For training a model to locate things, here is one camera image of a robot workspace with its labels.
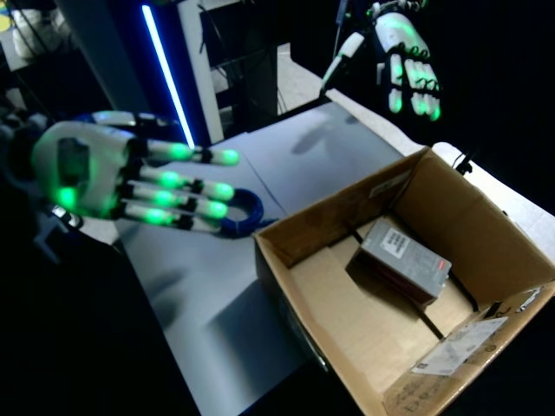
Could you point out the open cardboard box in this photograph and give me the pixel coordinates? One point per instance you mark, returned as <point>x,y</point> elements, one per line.
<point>477,225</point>

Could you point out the small grey box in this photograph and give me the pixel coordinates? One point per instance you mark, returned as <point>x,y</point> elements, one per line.
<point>403,260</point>

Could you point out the white upright post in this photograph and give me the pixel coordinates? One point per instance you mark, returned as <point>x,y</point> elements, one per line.
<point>199,65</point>

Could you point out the white bag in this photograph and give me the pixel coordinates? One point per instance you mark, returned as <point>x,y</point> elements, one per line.
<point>32,34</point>

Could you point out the grey column panel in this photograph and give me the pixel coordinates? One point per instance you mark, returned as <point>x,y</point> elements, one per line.
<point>99,52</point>

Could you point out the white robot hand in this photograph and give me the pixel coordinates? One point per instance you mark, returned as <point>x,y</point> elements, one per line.
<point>95,173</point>
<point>399,32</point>

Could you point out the blue-white light strip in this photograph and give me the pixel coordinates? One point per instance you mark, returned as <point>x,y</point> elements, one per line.
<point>167,78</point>

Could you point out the small black clamp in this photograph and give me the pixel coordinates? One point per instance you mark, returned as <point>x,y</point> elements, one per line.
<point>462,164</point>

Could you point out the black metal rack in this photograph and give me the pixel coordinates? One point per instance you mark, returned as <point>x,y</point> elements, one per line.
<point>256,86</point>

